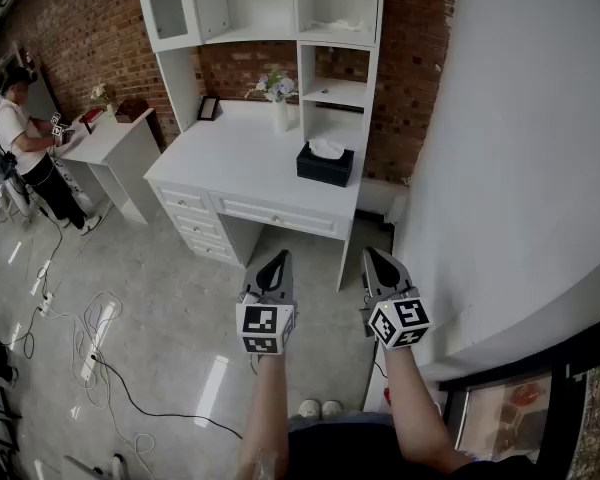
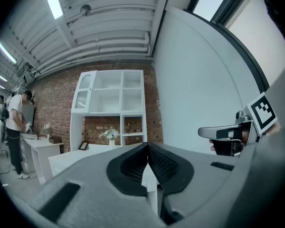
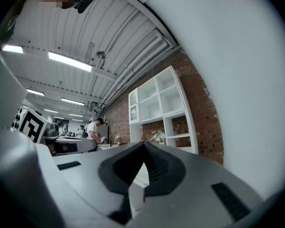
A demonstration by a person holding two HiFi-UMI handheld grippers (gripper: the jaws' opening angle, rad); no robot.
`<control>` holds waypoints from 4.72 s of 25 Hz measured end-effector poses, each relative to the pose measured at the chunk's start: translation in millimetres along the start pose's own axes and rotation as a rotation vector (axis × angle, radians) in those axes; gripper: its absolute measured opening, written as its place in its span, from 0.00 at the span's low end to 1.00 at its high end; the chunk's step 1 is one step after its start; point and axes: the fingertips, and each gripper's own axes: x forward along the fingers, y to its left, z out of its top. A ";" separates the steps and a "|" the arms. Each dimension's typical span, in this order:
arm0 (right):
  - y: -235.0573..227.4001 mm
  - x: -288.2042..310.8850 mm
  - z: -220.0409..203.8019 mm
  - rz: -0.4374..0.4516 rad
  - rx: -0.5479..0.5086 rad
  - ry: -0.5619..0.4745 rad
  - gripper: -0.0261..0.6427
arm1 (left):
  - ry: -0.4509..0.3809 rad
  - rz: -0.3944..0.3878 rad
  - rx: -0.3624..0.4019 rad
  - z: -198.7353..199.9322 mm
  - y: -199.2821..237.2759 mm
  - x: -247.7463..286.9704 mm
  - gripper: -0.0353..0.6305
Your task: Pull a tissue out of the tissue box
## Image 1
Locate small vase with white flowers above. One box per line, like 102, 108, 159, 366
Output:
90, 83, 117, 118

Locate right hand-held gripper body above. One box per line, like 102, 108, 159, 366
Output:
359, 285, 431, 353

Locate black picture frame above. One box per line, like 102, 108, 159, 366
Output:
197, 95, 224, 122

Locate white cloth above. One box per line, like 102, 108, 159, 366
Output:
324, 16, 372, 33
307, 137, 346, 162

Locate white tall vase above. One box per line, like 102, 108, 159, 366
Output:
272, 97, 290, 134

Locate black leather tissue box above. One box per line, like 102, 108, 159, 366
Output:
295, 140, 356, 189

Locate white floor cable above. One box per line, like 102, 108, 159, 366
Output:
39, 290, 156, 472

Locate white desk with drawers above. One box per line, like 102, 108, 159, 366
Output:
143, 98, 369, 293

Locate pale blue flower bouquet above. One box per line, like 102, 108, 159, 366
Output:
244, 65, 299, 104

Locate person's left forearm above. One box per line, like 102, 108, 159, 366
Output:
235, 352, 294, 480

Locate white shelf hutch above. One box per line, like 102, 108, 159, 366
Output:
133, 0, 386, 144

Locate white cloth on shelf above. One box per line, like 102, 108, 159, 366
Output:
324, 16, 372, 33

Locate black floor cable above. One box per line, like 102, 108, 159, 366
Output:
90, 352, 244, 442

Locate brown wooden box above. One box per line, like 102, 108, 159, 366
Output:
115, 98, 149, 124

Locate person's right forearm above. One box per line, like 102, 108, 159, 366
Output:
379, 345, 476, 475

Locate person's black shirt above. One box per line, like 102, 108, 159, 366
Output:
284, 415, 536, 480

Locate small white side table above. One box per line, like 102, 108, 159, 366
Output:
54, 107, 162, 226

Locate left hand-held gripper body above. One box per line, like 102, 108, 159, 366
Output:
235, 290, 299, 356

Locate person's blue jeans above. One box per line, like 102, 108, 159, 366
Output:
287, 411, 396, 428

